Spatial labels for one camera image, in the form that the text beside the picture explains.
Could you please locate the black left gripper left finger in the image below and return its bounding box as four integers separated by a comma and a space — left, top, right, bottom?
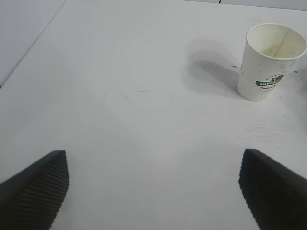
0, 150, 70, 230

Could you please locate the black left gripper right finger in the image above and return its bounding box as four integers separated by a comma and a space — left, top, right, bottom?
238, 148, 307, 230

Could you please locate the white paper coffee cup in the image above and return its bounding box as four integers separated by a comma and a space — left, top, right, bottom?
237, 23, 307, 102

